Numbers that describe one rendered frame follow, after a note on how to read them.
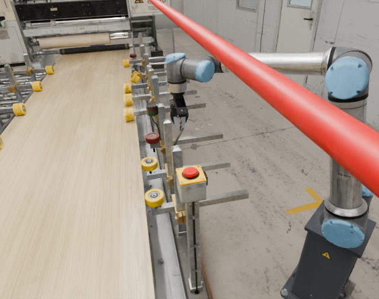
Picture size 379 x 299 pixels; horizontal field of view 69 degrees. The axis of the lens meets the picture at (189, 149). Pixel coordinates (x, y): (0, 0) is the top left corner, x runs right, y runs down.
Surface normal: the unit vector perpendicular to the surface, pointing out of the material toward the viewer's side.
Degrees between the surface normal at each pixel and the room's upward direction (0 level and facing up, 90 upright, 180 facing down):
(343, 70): 83
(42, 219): 0
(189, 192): 90
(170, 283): 0
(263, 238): 0
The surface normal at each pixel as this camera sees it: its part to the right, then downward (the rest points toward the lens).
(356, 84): -0.58, 0.35
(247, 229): -0.04, -0.84
